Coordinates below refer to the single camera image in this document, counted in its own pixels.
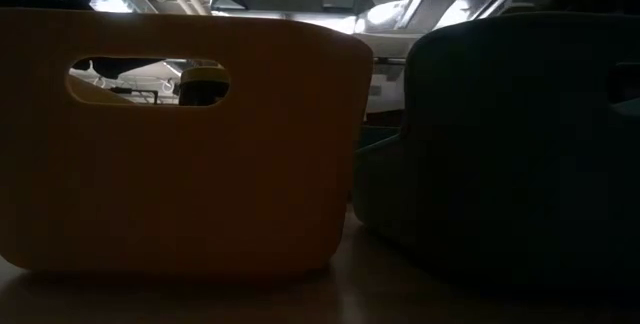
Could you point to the yellow plastic bin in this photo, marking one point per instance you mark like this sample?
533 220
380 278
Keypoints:
200 189

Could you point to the teal plastic bin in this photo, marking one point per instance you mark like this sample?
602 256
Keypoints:
380 179

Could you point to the dark green plastic bin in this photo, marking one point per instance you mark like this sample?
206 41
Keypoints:
500 154

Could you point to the brown jar with yellow lid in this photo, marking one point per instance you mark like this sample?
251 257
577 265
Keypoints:
202 89

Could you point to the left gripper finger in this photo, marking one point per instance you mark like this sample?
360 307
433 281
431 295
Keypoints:
120 65

